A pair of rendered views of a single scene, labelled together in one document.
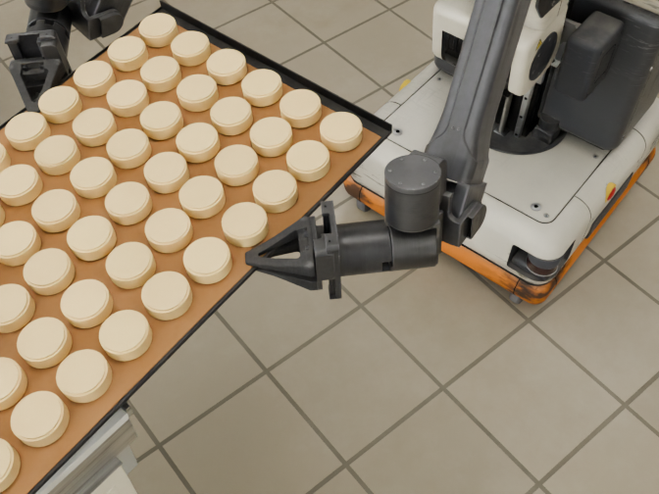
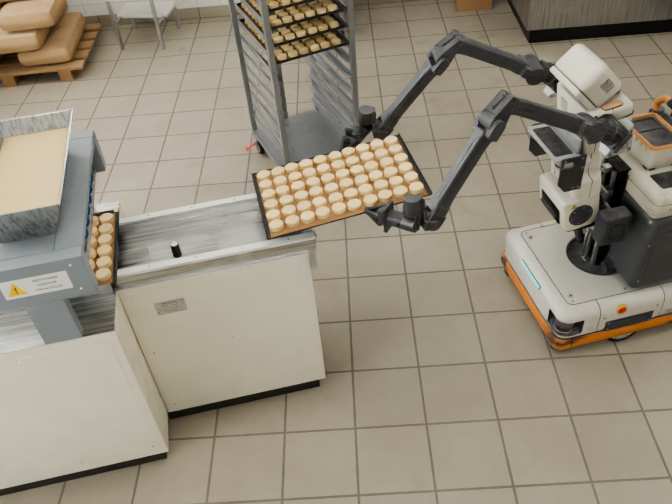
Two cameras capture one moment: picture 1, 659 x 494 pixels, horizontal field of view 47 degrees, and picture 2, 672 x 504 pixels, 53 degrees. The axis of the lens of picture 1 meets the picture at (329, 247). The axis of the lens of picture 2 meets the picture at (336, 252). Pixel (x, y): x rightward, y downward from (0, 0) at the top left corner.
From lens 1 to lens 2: 1.66 m
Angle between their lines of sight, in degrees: 29
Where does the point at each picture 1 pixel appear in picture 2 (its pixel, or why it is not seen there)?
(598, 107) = (627, 259)
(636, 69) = (641, 243)
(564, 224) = (578, 308)
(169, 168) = (362, 179)
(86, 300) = (319, 201)
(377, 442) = (438, 366)
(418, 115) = (547, 234)
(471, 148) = (439, 201)
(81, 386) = (305, 218)
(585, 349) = (571, 384)
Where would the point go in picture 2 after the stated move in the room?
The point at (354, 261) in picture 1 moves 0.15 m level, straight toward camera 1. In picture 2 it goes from (389, 219) to (362, 243)
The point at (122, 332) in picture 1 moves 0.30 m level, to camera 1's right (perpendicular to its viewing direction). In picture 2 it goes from (321, 211) to (392, 242)
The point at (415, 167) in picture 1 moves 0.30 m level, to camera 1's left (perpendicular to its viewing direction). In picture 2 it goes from (413, 197) to (342, 169)
